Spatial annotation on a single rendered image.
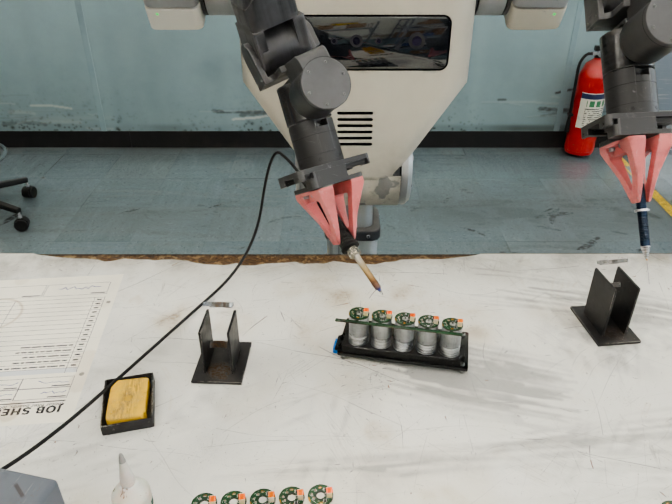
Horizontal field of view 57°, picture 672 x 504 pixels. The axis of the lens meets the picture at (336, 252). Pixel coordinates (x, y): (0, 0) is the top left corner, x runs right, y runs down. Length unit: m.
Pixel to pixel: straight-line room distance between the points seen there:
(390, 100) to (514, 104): 2.44
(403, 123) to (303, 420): 0.56
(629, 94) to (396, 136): 0.42
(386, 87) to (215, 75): 2.36
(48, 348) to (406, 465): 0.48
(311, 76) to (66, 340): 0.46
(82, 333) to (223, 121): 2.63
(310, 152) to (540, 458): 0.42
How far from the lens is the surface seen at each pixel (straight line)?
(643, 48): 0.78
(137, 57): 3.43
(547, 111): 3.54
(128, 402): 0.74
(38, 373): 0.84
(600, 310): 0.88
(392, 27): 1.02
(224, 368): 0.78
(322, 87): 0.69
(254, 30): 0.75
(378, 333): 0.75
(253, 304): 0.88
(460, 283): 0.93
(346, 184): 0.77
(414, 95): 1.06
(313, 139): 0.75
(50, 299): 0.97
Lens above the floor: 1.27
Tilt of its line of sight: 31 degrees down
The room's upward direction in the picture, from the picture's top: straight up
